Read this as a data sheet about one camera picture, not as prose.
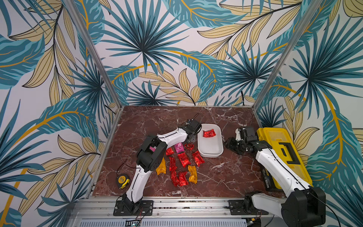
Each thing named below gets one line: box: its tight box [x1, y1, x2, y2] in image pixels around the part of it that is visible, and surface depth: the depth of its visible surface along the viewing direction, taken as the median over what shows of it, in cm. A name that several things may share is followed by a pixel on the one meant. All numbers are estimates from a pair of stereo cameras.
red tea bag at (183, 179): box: [178, 171, 189, 187], surface depth 81 cm
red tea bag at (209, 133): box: [202, 128, 217, 138], surface depth 102 cm
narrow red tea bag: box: [169, 157, 178, 176], surface depth 88 cm
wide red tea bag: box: [177, 152, 191, 168], surface depth 90 cm
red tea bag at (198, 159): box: [191, 150, 206, 167], surface depth 90 cm
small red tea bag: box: [165, 147, 175, 156], surface depth 95 cm
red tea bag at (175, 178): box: [170, 171, 180, 187], surface depth 82 cm
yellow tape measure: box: [116, 173, 130, 190], surface depth 81 cm
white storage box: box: [197, 122, 224, 158], surface depth 101 cm
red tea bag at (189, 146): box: [184, 143, 195, 151], surface depth 95 cm
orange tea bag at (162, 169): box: [155, 156, 167, 175], surface depth 86 cm
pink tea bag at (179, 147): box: [174, 141, 185, 154], surface depth 95 cm
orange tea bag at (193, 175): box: [187, 165, 198, 184], surface depth 83 cm
